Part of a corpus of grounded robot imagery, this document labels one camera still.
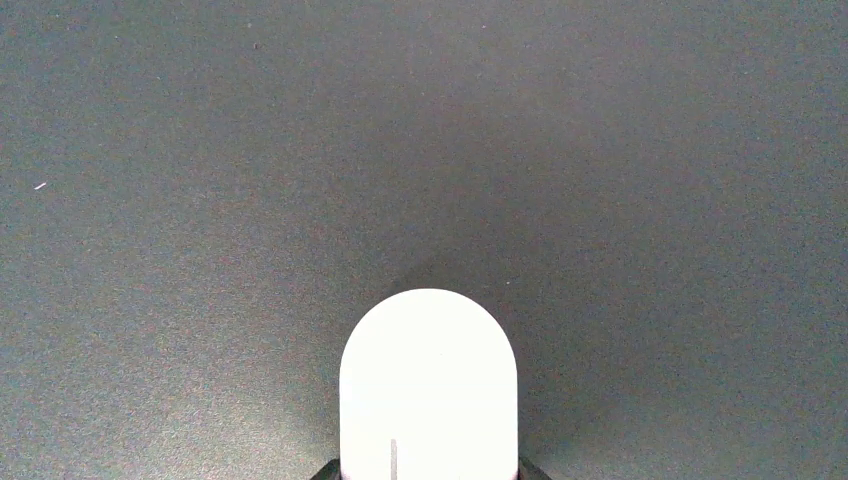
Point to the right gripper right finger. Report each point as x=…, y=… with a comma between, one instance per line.
x=527, y=470

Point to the white earbuds charging case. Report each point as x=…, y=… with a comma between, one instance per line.
x=428, y=389

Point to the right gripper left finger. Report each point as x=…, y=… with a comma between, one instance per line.
x=329, y=471

